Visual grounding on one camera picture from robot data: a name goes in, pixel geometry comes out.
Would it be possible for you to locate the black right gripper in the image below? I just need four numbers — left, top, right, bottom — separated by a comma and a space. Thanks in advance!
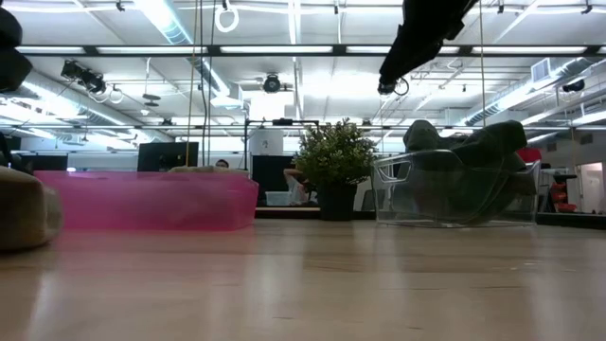
378, 0, 480, 89

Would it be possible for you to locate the black camera on mount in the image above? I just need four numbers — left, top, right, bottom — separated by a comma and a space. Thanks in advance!
60, 59, 125, 105

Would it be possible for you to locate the green bushy potted plant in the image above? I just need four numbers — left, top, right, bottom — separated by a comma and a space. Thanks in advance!
293, 117, 379, 188

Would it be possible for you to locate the pink translucent plastic bin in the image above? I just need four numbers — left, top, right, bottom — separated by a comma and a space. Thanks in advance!
33, 169, 260, 233

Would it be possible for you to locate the black metal stand frame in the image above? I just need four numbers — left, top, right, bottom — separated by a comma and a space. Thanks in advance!
242, 117, 322, 171

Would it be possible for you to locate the black hanging cable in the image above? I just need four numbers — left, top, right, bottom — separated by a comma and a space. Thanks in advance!
199, 0, 210, 167

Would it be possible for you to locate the small black wall camera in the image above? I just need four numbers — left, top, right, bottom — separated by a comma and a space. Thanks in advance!
561, 78, 587, 94

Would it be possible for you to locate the thin hanging cable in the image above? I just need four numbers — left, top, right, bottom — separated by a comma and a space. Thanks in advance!
478, 0, 488, 128

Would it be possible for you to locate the white box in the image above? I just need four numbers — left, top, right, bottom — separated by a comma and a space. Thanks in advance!
248, 129, 285, 156

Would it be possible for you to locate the red object in background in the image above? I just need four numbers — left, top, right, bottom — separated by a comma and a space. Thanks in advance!
515, 147, 544, 165

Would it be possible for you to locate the black ceiling camera with cable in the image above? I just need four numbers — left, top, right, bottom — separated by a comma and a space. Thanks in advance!
377, 78, 411, 97

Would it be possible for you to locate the black plant pot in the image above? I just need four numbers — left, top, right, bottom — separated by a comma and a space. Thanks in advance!
315, 182, 359, 223

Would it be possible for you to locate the thin horizontal frame bar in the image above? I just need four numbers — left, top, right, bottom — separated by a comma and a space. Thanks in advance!
0, 124, 606, 133

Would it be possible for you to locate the wide black computer monitor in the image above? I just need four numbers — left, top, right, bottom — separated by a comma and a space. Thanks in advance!
136, 141, 201, 173

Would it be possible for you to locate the clear plastic bin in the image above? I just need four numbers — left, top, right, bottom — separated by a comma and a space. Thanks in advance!
370, 149, 543, 229

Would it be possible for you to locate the yellow hanging rope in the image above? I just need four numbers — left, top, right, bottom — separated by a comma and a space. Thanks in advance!
185, 0, 200, 168

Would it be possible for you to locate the round black ceiling camera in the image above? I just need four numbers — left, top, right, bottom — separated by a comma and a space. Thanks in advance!
262, 72, 283, 95

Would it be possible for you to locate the black overhead frame bar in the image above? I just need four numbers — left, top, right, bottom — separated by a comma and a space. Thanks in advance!
13, 44, 606, 59

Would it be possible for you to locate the beige towel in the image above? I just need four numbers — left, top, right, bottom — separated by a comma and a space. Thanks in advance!
0, 165, 65, 253

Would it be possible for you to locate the white looped cable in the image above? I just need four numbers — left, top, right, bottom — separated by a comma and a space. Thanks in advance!
214, 0, 241, 34

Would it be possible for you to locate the red and black stool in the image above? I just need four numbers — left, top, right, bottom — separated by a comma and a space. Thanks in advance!
549, 172, 579, 214

